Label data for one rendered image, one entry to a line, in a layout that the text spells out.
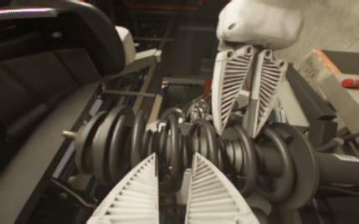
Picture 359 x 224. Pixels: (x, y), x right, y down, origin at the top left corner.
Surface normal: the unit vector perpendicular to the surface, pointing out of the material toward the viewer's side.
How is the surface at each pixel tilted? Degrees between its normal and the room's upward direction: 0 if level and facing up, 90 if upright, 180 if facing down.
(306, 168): 6
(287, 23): 105
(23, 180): 90
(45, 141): 90
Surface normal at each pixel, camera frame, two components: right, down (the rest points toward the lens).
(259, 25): 0.12, 0.37
